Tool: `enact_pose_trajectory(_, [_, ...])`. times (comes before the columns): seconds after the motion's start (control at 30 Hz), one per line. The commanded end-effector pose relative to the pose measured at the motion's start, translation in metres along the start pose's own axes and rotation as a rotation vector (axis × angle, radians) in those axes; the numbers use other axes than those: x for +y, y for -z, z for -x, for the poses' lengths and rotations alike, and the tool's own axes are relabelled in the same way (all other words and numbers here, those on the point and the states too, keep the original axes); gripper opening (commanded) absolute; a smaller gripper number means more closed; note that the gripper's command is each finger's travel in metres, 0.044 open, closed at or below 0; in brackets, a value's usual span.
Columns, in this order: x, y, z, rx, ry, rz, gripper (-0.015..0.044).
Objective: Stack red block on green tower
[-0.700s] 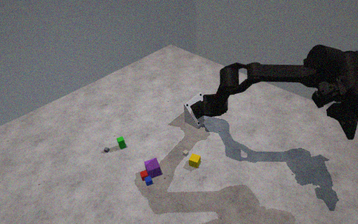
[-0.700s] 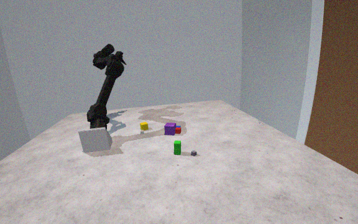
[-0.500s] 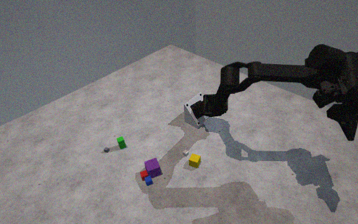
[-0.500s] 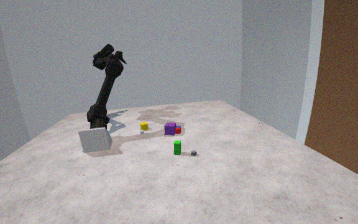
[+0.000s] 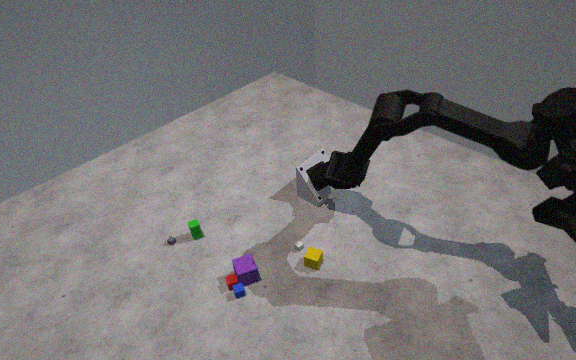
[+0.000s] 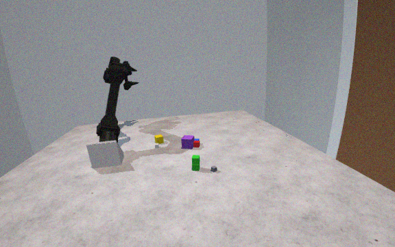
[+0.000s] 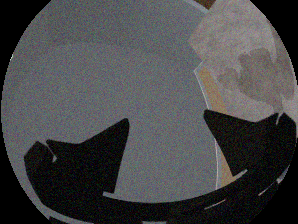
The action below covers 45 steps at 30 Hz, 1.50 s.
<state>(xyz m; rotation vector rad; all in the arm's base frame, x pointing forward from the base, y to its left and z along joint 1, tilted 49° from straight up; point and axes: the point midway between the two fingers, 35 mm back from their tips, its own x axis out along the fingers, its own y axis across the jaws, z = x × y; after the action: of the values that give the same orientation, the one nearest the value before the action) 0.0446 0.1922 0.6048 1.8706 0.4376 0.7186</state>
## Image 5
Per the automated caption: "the green block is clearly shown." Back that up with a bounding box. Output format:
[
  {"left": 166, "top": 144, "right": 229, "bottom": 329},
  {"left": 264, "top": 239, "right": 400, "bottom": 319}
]
[
  {"left": 188, "top": 219, "right": 202, "bottom": 234},
  {"left": 192, "top": 231, "right": 204, "bottom": 240}
]

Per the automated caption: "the yellow block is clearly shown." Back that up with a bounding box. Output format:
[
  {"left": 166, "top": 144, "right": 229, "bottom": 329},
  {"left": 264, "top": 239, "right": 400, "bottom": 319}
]
[{"left": 304, "top": 246, "right": 323, "bottom": 270}]

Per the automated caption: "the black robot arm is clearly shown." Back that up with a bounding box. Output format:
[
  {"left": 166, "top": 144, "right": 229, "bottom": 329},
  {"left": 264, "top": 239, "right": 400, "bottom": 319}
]
[{"left": 306, "top": 88, "right": 576, "bottom": 191}]

